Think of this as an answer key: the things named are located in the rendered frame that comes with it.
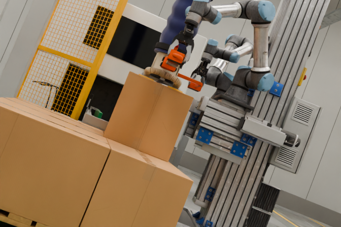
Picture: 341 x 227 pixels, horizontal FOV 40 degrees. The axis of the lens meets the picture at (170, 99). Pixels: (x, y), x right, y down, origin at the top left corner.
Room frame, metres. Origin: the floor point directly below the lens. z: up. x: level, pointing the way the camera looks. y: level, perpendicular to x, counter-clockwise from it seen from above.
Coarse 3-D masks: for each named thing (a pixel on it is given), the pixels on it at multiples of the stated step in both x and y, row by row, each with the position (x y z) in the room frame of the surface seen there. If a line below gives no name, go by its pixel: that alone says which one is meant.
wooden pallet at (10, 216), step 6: (0, 210) 2.03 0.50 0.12; (0, 216) 1.97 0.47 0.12; (6, 216) 1.99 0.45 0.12; (12, 216) 1.98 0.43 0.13; (18, 216) 1.98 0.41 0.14; (6, 222) 1.98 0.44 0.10; (12, 222) 1.98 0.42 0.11; (18, 222) 1.99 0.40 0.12; (24, 222) 1.99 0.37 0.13; (30, 222) 1.99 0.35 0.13; (36, 222) 2.07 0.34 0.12
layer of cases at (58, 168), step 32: (0, 128) 1.95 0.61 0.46; (32, 128) 1.97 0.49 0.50; (64, 128) 2.12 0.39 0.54; (96, 128) 3.17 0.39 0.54; (0, 160) 1.96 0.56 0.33; (32, 160) 1.98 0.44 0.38; (64, 160) 2.00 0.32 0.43; (96, 160) 2.02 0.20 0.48; (128, 160) 2.04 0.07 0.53; (160, 160) 2.57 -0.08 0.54; (0, 192) 1.97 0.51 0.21; (32, 192) 1.99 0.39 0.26; (64, 192) 2.01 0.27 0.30; (96, 192) 2.03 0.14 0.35; (128, 192) 2.05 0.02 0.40; (160, 192) 2.07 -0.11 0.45; (64, 224) 2.02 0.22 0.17; (96, 224) 2.04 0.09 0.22; (128, 224) 2.06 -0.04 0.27; (160, 224) 2.08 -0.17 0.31
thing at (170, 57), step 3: (171, 51) 2.30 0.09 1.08; (174, 51) 2.30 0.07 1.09; (177, 51) 2.30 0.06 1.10; (171, 54) 2.30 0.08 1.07; (180, 54) 2.31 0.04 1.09; (183, 54) 2.31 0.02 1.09; (168, 57) 2.30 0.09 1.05; (171, 57) 2.30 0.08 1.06; (183, 57) 2.31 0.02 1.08; (168, 60) 2.38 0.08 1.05; (171, 60) 2.34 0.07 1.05; (174, 60) 2.31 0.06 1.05; (177, 60) 2.31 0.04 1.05; (180, 60) 2.31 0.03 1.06; (177, 63) 2.36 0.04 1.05; (180, 63) 2.32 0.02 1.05
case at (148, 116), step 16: (128, 80) 2.63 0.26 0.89; (144, 80) 2.63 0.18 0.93; (128, 96) 2.63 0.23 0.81; (144, 96) 2.64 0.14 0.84; (160, 96) 2.64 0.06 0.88; (176, 96) 2.65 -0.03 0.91; (128, 112) 2.63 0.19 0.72; (144, 112) 2.64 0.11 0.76; (160, 112) 2.65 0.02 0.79; (176, 112) 2.66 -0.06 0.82; (112, 128) 2.63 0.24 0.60; (128, 128) 2.64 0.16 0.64; (144, 128) 2.64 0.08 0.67; (160, 128) 2.65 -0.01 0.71; (176, 128) 2.66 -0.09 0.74; (128, 144) 2.64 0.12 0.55; (144, 144) 2.65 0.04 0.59; (160, 144) 2.65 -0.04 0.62
